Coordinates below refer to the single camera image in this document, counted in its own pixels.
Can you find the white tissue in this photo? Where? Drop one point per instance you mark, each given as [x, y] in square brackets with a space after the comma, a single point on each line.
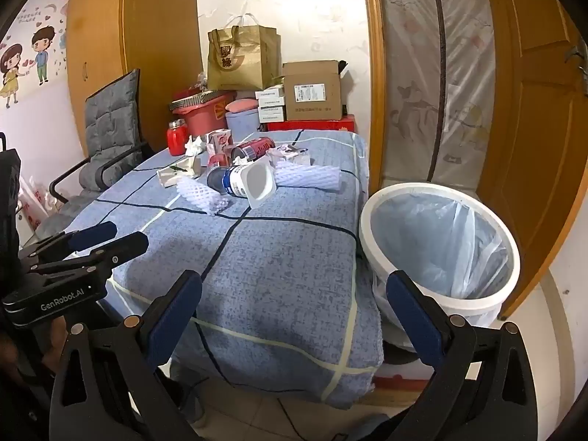
[194, 146]

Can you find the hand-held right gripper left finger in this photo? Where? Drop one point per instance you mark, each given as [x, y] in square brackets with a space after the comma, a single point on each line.
[170, 326]

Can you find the pink plastic bucket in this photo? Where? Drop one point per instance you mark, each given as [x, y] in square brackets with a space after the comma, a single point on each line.
[206, 119]

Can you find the white round trash bin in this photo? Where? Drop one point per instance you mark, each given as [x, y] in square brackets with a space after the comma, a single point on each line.
[367, 234]

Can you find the wooden door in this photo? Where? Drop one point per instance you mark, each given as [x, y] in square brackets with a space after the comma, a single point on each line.
[542, 147]

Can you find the purple milk carton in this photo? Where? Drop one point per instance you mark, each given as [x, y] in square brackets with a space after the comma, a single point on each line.
[289, 151]

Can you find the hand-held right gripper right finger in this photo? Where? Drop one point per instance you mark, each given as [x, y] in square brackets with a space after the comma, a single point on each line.
[413, 321]

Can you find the black chair frame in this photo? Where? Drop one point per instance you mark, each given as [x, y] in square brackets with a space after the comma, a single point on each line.
[54, 188]

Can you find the blue bucket pink lid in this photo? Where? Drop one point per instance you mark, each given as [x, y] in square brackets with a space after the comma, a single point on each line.
[241, 126]

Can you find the printed plastic door curtain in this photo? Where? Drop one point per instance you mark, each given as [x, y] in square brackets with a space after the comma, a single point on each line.
[413, 55]

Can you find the gold paper bag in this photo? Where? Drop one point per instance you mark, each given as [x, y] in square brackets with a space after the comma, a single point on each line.
[243, 64]

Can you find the red gift box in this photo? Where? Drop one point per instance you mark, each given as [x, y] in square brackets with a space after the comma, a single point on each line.
[321, 125]

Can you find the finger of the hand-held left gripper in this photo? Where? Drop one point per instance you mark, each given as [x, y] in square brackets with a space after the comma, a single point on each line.
[124, 246]
[94, 233]

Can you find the wooden wardrobe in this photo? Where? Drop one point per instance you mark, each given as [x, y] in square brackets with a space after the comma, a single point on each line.
[151, 55]

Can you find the cartoon couple wall sticker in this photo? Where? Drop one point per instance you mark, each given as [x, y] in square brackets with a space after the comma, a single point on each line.
[41, 50]

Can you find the red glass jar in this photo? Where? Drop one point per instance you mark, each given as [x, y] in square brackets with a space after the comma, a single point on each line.
[177, 140]

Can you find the striped flat box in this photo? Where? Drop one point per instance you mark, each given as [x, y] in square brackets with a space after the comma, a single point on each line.
[193, 100]

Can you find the red printed plastic bag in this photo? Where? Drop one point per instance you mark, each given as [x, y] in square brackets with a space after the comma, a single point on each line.
[36, 202]

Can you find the white foam net sleeve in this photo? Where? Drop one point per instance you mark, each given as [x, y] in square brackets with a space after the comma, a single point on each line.
[197, 193]
[308, 177]

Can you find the wooden door frame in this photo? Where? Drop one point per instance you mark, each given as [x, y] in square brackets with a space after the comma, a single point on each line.
[374, 78]

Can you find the pink strawberry milk carton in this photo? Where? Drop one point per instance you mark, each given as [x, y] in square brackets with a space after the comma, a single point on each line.
[219, 140]

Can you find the white blue yogurt cup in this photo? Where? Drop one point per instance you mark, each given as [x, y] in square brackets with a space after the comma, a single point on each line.
[257, 181]

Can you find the person's left hand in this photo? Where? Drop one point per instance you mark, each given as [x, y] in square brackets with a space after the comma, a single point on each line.
[55, 340]

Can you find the clear plastic bin liner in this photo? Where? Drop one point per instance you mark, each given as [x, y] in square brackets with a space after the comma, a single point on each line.
[436, 239]

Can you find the brown cardboard box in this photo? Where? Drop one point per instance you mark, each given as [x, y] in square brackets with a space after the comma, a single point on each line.
[312, 110]

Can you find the grey padded chair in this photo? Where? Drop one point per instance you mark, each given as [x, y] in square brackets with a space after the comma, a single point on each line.
[112, 128]

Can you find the white green paper carton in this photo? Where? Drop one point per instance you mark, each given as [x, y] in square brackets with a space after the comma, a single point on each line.
[177, 172]

